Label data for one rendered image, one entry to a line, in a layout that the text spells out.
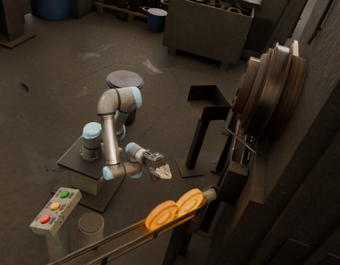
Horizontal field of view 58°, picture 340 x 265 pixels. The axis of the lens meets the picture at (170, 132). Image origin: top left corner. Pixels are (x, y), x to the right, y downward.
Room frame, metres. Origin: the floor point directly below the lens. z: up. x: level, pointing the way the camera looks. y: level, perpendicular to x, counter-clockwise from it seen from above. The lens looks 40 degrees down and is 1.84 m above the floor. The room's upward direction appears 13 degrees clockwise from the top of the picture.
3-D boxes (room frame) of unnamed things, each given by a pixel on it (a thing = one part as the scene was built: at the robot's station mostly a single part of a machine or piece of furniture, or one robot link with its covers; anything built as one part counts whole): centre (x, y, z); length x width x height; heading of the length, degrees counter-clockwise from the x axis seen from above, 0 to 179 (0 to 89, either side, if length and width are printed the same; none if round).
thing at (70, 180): (1.43, 0.49, 0.13); 0.40 x 0.40 x 0.26; 80
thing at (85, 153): (1.43, 0.49, 0.37); 0.15 x 0.15 x 0.10
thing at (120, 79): (2.28, 0.48, 0.22); 0.32 x 0.32 x 0.43
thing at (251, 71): (1.36, -0.31, 1.11); 0.28 x 0.06 x 0.28; 171
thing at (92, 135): (1.44, 0.48, 0.49); 0.13 x 0.12 x 0.14; 125
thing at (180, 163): (1.85, -0.22, 0.36); 0.26 x 0.20 x 0.72; 26
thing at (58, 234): (0.79, 0.43, 0.31); 0.24 x 0.16 x 0.62; 171
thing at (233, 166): (1.11, -0.38, 0.68); 0.11 x 0.08 x 0.24; 81
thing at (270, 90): (1.34, -0.40, 1.11); 0.47 x 0.06 x 0.47; 171
